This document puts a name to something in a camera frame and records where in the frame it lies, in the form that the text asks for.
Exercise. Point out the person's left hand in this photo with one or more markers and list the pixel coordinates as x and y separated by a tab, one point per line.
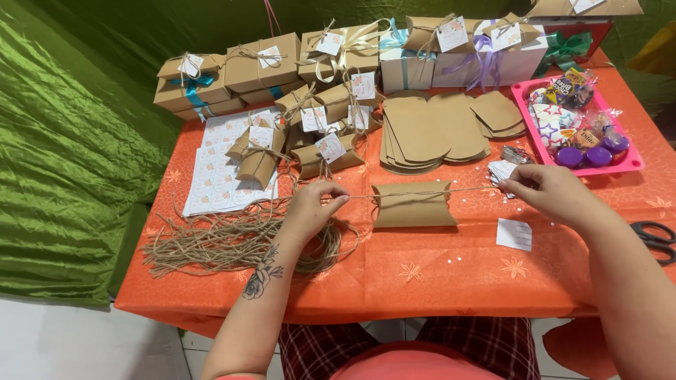
309	211

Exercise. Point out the person's right hand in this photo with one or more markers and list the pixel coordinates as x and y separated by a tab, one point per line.
560	195

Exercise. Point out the single jute twine piece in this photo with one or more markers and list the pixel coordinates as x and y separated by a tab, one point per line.
422	193

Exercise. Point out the purple lidded jar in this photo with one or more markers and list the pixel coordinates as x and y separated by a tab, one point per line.
569	157
616	142
598	157

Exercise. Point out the brown chocolate packet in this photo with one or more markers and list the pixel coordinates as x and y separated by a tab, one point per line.
582	140

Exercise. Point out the white paper tag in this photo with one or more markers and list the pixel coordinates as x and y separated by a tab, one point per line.
514	235

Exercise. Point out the heap of tagged kraft pillow boxes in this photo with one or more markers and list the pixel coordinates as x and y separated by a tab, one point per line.
327	153

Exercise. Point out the stack of white tags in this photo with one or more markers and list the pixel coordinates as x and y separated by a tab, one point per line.
499	171

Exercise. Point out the bag of star cookies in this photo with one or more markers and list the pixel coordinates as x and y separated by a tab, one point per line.
549	124

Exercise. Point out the pink plastic tray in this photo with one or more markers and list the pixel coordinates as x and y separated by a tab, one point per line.
631	161

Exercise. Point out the bundle of jute twine strands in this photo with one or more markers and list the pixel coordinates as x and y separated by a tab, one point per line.
227	243

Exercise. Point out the round sticker sheets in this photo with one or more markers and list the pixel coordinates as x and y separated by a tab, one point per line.
216	179

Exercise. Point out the untagged kraft pillow box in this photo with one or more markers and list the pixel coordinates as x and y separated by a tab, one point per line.
412	211

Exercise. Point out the small stack of kraft cutouts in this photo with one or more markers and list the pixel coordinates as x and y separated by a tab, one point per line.
496	113

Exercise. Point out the black scissors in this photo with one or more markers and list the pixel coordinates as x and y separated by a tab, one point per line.
655	240

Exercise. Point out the yellow candy packet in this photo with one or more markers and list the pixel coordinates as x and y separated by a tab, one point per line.
565	87

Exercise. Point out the low kraft box blue ribbon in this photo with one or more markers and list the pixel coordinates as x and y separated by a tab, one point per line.
259	95

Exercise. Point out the orange floral tablecloth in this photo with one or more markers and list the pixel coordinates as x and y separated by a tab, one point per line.
422	269

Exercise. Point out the white box with purple ribbon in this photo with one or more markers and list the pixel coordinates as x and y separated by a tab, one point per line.
520	66

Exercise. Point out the flat kraft box blue ribbon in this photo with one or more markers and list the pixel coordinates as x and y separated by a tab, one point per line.
222	107

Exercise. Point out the stack of flat kraft boxes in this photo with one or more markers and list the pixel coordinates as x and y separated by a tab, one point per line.
422	132

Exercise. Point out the kraft box with twine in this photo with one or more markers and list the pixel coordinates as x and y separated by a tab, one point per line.
248	71

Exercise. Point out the person's plaid shorts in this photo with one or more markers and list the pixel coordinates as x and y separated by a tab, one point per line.
496	343

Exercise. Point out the kraft box with cream ribbon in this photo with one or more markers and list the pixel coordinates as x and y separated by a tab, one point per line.
364	58

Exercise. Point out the white box with blue ribbon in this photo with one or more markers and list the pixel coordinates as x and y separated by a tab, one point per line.
393	71

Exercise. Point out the tagged kraft pillow box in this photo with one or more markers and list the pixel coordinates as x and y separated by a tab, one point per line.
528	32
422	34
171	68
549	6

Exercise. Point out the red box with green ribbon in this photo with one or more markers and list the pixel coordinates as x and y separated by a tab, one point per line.
599	29

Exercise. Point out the kraft box with blue ribbon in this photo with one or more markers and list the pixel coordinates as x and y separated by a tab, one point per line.
182	95

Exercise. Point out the yellow cloth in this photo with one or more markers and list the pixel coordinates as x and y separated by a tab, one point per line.
657	53

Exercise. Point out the person's pink shirt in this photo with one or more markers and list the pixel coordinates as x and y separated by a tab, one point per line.
412	364

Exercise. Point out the pink hanging ribbon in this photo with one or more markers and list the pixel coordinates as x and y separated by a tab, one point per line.
272	16

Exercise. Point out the green satin cloth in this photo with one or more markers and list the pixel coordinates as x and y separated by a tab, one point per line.
79	158

